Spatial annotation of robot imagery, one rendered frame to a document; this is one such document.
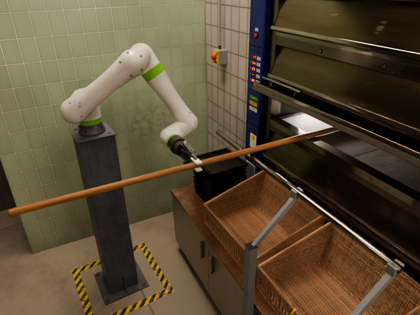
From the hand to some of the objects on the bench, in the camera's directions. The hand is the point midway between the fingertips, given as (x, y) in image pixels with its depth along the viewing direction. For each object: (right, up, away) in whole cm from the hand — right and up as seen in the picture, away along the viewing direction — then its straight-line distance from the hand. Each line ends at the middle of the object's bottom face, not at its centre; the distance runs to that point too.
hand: (196, 164), depth 163 cm
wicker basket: (+63, -69, -1) cm, 93 cm away
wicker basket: (+36, -45, +46) cm, 74 cm away
